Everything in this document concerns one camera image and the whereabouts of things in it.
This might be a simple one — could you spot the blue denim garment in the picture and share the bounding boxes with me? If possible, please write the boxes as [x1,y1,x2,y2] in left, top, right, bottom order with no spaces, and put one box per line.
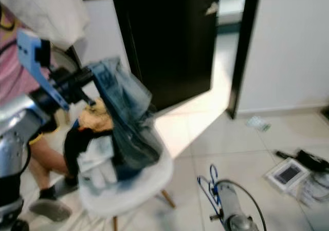
[87,56,164,180]

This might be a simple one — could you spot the tan cloth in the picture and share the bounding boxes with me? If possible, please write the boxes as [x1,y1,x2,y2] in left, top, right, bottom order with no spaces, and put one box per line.
[77,99,115,134]

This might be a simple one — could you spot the person in pink shirt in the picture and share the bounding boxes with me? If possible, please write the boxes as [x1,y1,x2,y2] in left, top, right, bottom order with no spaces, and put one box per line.
[0,5,79,222]

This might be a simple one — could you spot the black garment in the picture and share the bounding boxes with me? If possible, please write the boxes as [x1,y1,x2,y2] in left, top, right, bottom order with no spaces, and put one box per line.
[63,127,119,178]

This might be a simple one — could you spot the white fabric bundle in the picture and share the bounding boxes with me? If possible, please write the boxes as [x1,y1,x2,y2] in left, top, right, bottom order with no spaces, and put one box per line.
[0,0,90,50]

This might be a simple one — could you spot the white garment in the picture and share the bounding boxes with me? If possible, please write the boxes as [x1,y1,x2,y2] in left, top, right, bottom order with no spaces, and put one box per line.
[77,136,116,190]

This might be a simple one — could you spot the black door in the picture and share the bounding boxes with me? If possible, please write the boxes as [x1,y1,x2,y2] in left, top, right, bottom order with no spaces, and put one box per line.
[109,0,221,112]

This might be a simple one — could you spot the white chair wooden legs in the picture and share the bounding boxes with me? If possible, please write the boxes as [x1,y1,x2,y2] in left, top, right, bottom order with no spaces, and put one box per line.
[77,149,176,231]

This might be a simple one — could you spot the green white paper packet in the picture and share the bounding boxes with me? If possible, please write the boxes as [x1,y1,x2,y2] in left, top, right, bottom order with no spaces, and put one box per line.
[246,115,271,133]

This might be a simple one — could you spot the white handheld console box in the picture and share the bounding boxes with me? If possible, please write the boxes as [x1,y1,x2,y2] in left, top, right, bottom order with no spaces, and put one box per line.
[265,157,310,193]

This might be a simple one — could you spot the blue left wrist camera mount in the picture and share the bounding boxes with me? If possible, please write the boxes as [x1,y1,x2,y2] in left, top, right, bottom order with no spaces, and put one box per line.
[16,29,70,112]

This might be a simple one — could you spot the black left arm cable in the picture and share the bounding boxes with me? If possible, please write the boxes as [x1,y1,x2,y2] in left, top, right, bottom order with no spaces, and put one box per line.
[0,37,19,54]

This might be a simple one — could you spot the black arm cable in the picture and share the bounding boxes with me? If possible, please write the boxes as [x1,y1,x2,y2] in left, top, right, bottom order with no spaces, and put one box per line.
[216,179,269,231]
[0,37,19,54]

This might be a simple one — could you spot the silver door handle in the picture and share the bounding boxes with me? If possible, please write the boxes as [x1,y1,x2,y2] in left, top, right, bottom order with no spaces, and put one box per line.
[206,2,220,17]

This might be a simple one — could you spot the black door frame post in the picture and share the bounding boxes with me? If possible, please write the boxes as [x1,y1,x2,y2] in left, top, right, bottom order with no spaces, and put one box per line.
[225,0,264,120]

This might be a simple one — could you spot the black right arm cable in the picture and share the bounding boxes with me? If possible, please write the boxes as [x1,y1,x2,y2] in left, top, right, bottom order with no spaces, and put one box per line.
[216,179,269,231]

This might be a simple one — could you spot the black handle device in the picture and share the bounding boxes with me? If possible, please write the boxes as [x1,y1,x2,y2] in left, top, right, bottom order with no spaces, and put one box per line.
[274,148,329,174]

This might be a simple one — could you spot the bagged coiled cable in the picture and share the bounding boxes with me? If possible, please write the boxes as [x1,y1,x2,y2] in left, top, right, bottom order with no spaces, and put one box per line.
[297,172,329,209]

